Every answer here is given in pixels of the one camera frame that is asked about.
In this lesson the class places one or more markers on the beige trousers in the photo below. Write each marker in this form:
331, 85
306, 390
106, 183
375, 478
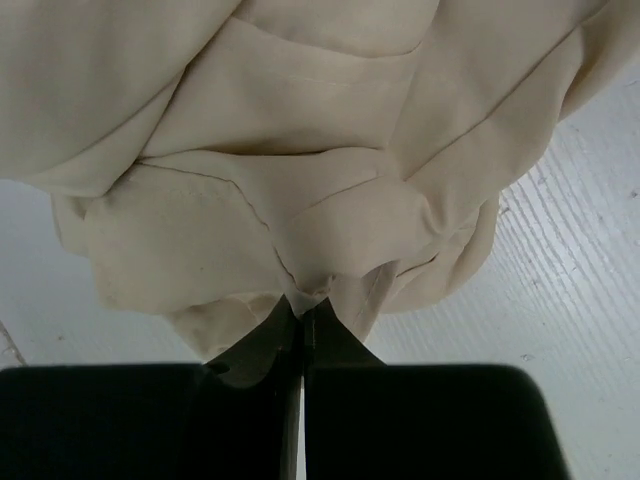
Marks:
211, 157

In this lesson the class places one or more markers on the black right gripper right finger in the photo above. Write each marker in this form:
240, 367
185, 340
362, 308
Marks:
365, 419

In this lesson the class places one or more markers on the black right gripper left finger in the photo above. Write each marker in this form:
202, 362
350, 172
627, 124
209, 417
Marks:
234, 417

